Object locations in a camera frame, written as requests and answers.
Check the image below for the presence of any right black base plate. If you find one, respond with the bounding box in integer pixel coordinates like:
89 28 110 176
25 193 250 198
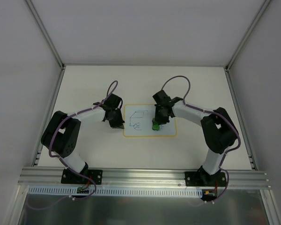
185 171 227 187

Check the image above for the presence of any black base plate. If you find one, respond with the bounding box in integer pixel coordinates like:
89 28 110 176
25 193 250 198
60 169 103 185
185 171 227 187

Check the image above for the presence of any white slotted cable duct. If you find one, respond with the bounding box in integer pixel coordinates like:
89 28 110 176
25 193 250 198
28 186 203 198

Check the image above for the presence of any right aluminium frame post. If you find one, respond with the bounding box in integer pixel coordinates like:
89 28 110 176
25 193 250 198
224 0 273 171

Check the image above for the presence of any green whiteboard eraser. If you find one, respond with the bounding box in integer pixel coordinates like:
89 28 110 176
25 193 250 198
152 118 160 131

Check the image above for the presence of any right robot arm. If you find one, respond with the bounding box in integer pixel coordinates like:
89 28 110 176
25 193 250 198
152 90 240 187

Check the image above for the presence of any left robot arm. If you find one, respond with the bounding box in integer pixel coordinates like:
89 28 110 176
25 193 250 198
41 94 124 184

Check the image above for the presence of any left aluminium frame post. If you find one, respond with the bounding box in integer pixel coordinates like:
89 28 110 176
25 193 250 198
24 0 65 166

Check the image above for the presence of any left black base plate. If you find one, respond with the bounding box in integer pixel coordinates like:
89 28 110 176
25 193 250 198
60 169 103 185

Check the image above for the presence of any aluminium frame post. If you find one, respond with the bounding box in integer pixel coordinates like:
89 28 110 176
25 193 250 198
24 0 65 166
224 0 273 171

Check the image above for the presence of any yellow-framed small whiteboard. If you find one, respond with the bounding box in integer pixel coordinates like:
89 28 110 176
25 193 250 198
123 105 177 138

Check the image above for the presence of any aluminium mounting rail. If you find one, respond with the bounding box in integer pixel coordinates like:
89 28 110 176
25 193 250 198
18 166 272 190

